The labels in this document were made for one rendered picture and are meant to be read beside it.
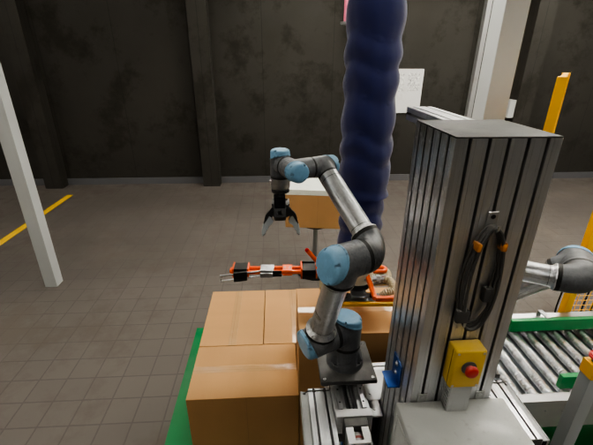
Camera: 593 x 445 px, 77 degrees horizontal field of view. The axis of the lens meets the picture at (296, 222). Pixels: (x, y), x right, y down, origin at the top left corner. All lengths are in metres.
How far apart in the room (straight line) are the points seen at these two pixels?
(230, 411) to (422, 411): 1.24
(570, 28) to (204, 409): 8.07
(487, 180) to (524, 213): 0.14
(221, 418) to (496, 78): 2.71
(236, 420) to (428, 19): 6.62
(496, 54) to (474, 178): 2.07
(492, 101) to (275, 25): 4.63
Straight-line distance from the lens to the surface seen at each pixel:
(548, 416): 2.56
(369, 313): 2.09
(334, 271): 1.12
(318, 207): 3.68
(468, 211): 0.99
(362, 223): 1.25
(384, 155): 1.68
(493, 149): 0.96
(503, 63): 3.00
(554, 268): 1.57
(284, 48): 6.93
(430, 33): 7.44
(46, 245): 4.47
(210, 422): 2.36
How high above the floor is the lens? 2.19
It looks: 24 degrees down
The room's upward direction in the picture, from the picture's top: straight up
